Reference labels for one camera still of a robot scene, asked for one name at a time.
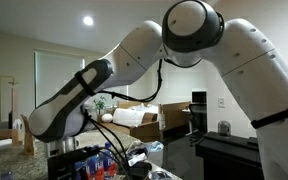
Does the white light switch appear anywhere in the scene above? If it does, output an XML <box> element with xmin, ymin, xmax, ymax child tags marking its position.
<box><xmin>217</xmin><ymin>96</ymin><xmax>226</xmax><ymax>108</ymax></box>

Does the brown sofa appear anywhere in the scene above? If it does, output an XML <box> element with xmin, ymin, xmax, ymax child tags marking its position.
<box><xmin>97</xmin><ymin>101</ymin><xmax>162</xmax><ymax>143</ymax></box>

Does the large round ceiling light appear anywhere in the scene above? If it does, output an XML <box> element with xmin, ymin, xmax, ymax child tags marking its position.
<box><xmin>82</xmin><ymin>14</ymin><xmax>95</xmax><ymax>27</ymax></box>

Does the round white cushion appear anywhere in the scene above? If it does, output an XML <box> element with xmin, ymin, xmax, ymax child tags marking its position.
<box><xmin>101</xmin><ymin>113</ymin><xmax>114</xmax><ymax>123</ymax></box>

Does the black monitor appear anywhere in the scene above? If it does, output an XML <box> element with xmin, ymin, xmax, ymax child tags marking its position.
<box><xmin>191</xmin><ymin>90</ymin><xmax>208</xmax><ymax>104</ymax></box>

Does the narrow wooden chair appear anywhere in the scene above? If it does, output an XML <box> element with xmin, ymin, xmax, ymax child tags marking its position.
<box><xmin>0</xmin><ymin>129</ymin><xmax>19</xmax><ymax>153</ymax></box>

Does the large window blind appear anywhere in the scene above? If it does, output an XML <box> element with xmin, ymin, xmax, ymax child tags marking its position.
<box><xmin>33</xmin><ymin>49</ymin><xmax>86</xmax><ymax>108</ymax></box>

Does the shiny grey round object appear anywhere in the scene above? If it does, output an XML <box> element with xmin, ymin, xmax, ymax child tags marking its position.
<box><xmin>148</xmin><ymin>170</ymin><xmax>173</xmax><ymax>180</ymax></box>

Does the black pouch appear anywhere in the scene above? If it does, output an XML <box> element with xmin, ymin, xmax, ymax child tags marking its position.
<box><xmin>128</xmin><ymin>161</ymin><xmax>153</xmax><ymax>180</ymax></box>

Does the Fiji water bottle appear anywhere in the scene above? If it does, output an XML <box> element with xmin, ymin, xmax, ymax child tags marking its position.
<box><xmin>103</xmin><ymin>141</ymin><xmax>117</xmax><ymax>179</ymax></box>
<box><xmin>74</xmin><ymin>159</ymin><xmax>92</xmax><ymax>180</ymax></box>
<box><xmin>88</xmin><ymin>146</ymin><xmax>105</xmax><ymax>180</ymax></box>

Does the wall crucifix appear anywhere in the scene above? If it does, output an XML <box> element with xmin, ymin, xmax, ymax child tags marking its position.
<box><xmin>7</xmin><ymin>79</ymin><xmax>19</xmax><ymax>98</ymax></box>

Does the black office chair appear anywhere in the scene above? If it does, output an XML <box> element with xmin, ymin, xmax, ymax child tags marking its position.
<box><xmin>187</xmin><ymin>103</ymin><xmax>208</xmax><ymax>135</ymax></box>

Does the black cart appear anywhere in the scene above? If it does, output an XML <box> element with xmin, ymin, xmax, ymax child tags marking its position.
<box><xmin>195</xmin><ymin>131</ymin><xmax>265</xmax><ymax>180</ymax></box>

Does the wooden figurine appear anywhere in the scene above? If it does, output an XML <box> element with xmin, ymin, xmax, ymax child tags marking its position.
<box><xmin>19</xmin><ymin>114</ymin><xmax>37</xmax><ymax>157</ymax></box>

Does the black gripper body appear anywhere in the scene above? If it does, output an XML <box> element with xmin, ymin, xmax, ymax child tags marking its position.
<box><xmin>47</xmin><ymin>146</ymin><xmax>102</xmax><ymax>180</ymax></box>

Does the small blue water bottle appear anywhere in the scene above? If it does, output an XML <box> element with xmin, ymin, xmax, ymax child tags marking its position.
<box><xmin>0</xmin><ymin>170</ymin><xmax>14</xmax><ymax>180</ymax></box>

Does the wooden desk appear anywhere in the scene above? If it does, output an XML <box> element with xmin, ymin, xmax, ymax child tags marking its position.
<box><xmin>159</xmin><ymin>101</ymin><xmax>192</xmax><ymax>134</ymax></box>

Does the green potted plant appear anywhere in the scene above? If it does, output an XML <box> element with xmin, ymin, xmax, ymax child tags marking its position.
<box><xmin>93</xmin><ymin>95</ymin><xmax>107</xmax><ymax>115</ymax></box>

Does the white blanket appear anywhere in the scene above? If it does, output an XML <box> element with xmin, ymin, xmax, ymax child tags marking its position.
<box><xmin>112</xmin><ymin>103</ymin><xmax>159</xmax><ymax>128</ymax></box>

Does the glass jar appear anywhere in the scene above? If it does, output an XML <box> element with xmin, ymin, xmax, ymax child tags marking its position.
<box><xmin>217</xmin><ymin>120</ymin><xmax>232</xmax><ymax>137</ymax></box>

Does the white bin with blue bag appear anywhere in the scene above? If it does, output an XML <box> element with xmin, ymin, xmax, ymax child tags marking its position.
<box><xmin>147</xmin><ymin>140</ymin><xmax>165</xmax><ymax>155</ymax></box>

